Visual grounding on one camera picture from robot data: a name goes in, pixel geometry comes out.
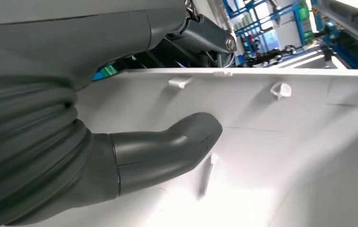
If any blue metal shelf rack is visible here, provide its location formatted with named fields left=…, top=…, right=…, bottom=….
left=222, top=0, right=313, bottom=65

